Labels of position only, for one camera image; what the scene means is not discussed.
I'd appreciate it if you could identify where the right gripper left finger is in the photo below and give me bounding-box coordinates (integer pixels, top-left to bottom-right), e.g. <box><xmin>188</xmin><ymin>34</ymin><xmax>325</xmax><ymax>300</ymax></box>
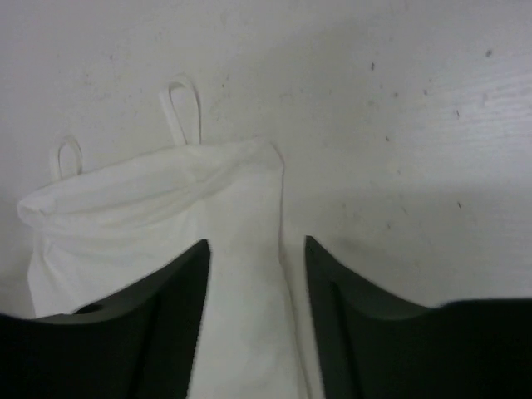
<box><xmin>1</xmin><ymin>239</ymin><xmax>210</xmax><ymax>398</ymax></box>

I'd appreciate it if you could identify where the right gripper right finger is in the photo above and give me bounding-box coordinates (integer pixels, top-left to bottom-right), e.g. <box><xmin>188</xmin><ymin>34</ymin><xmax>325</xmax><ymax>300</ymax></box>
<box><xmin>305</xmin><ymin>236</ymin><xmax>531</xmax><ymax>398</ymax></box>

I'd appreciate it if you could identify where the white tank top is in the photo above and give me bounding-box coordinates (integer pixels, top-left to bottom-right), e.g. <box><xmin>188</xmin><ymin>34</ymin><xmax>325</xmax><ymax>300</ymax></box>
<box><xmin>17</xmin><ymin>75</ymin><xmax>308</xmax><ymax>398</ymax></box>

